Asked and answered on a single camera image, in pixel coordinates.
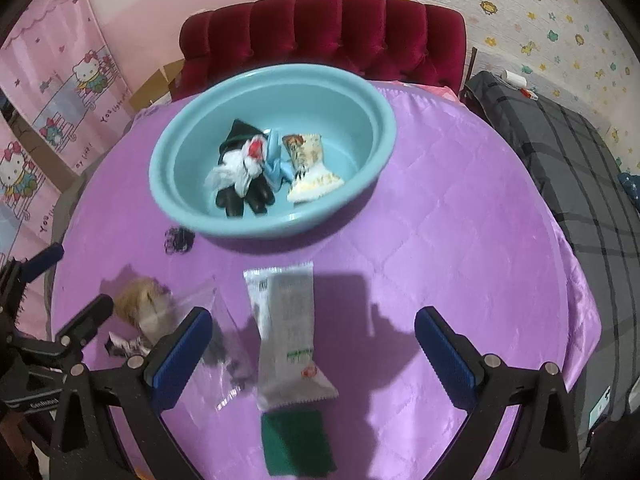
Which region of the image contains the black rubber glove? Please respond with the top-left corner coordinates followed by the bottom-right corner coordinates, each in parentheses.
top-left (214, 119), bottom-right (274, 218)

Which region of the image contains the pink Hello Kitty curtain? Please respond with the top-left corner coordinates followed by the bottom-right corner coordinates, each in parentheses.
top-left (1, 0), bottom-right (134, 261)

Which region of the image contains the brown snack packet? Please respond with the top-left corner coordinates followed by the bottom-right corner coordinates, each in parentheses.
top-left (282, 133), bottom-right (344, 204)

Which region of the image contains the white snack packet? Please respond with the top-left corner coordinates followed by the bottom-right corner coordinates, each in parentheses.
top-left (243, 262), bottom-right (338, 412)

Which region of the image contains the grey plaid bedding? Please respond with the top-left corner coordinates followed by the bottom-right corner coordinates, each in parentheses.
top-left (465, 72), bottom-right (639, 436)

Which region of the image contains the red velvet tufted headboard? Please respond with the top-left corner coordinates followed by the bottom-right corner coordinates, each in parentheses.
top-left (171, 0), bottom-right (466, 100)

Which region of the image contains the cardboard box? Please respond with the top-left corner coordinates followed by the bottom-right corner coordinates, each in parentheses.
top-left (129, 58), bottom-right (184, 113)

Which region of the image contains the purple quilted table cover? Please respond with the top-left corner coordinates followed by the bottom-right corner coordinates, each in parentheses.
top-left (51, 86), bottom-right (601, 479)

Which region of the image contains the light blue plastic basin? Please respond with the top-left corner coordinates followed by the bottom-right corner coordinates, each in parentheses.
top-left (149, 64), bottom-right (397, 238)

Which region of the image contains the dark blue star cloth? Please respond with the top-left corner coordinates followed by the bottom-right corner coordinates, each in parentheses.
top-left (617, 172), bottom-right (640, 205)

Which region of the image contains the green scouring pad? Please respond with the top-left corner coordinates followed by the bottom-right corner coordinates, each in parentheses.
top-left (260, 410), bottom-right (336, 478)

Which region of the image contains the white bottle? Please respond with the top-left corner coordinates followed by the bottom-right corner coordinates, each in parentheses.
top-left (501, 70), bottom-right (527, 89)

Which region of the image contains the black hair ties bundle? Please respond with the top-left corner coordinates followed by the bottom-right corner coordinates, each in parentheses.
top-left (162, 225), bottom-right (196, 255)

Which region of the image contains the silver foil wrapper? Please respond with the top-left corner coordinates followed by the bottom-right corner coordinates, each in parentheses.
top-left (104, 333), bottom-right (152, 359)

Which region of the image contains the clear zip bag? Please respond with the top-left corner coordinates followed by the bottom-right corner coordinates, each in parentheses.
top-left (137, 278), bottom-right (255, 411)

